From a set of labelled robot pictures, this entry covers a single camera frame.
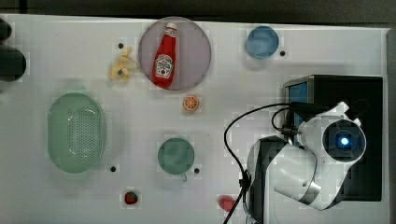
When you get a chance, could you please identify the oven door with black handle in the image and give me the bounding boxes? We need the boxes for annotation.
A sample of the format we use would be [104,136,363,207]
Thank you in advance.
[283,77,312,147]

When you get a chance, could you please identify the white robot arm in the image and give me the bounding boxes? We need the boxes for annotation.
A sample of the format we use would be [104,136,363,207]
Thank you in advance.
[243,102,366,224]

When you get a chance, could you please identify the black toaster oven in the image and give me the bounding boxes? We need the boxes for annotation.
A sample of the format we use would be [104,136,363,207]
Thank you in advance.
[283,74,384,203]

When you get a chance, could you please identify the orange slice toy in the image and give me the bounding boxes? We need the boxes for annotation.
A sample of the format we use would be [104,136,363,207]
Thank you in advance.
[183,95,200,112]

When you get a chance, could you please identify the green mug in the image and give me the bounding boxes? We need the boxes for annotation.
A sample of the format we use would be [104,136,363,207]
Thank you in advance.
[157,137,195,182]

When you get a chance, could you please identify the red ketchup bottle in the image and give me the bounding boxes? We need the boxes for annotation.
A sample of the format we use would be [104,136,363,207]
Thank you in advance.
[151,22,177,89]

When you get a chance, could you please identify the grey round plate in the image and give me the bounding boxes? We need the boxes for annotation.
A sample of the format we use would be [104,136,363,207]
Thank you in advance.
[138,17,211,91]

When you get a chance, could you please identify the yellow banana peel toy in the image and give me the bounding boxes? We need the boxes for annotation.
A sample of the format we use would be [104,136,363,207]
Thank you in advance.
[109,47,134,82]

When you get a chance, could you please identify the large pink strawberry toy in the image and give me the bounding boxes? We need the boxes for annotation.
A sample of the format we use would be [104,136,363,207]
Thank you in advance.
[219,195,235,212]

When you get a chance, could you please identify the blue bowl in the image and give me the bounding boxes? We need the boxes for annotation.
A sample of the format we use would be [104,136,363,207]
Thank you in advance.
[246,26,279,60]

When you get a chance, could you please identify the small red strawberry toy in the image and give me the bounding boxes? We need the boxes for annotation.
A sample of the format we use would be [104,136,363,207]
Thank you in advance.
[124,191,138,205]

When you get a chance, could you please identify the green colander basket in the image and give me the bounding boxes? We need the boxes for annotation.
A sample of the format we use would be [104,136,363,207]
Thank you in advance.
[48,92,106,174]

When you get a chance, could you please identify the black cylinder post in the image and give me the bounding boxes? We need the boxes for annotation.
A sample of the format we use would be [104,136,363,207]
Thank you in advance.
[0,45,27,82]
[0,19,12,41]

